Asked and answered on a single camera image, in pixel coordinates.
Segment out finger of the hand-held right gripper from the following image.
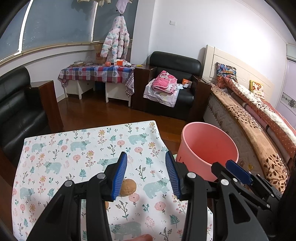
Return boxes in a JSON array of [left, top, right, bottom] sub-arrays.
[[225, 159, 282, 202], [211, 162, 271, 210]]

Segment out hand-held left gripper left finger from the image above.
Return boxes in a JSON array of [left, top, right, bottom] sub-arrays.
[[26, 151, 128, 241]]

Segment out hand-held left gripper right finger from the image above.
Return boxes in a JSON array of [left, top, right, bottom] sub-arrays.
[[165, 151, 266, 241]]

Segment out pink plastic bucket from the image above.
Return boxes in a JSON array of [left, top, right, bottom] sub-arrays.
[[175, 122, 239, 182]]

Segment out bed with patterned bedding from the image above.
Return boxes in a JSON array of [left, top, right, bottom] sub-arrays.
[[211, 87, 292, 193]]

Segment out orange dotted quilt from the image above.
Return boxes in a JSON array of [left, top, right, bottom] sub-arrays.
[[222, 74, 296, 163]]

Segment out white floral cloth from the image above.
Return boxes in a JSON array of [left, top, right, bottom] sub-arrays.
[[143, 80, 183, 107]]

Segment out white side table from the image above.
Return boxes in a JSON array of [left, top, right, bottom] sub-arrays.
[[63, 80, 132, 107]]

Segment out pink blanket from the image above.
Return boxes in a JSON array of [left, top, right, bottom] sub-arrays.
[[151, 70, 177, 93]]

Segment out colourful printed pillow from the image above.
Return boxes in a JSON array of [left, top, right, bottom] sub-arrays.
[[216, 62, 237, 90]]

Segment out lilac wardrobe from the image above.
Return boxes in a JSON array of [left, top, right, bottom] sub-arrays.
[[275, 44, 296, 116]]

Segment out cream bed headboard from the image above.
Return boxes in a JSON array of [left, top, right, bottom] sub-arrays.
[[202, 45, 275, 102]]

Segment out checkered cloth side table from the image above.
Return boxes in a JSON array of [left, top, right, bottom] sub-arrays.
[[58, 65, 135, 95]]

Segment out black armchair with wooden arms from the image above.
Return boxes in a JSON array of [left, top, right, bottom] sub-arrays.
[[131, 51, 213, 122], [0, 66, 64, 163]]

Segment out pink puffer jacket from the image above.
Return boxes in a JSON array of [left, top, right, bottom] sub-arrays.
[[100, 16, 130, 63]]

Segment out large window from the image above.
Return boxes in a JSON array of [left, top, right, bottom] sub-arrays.
[[0, 0, 139, 62]]

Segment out lilac hanging garment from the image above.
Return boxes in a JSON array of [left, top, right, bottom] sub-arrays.
[[116, 0, 130, 14]]

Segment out beige hanging garment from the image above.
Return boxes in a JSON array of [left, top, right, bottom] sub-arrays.
[[76, 0, 111, 6]]

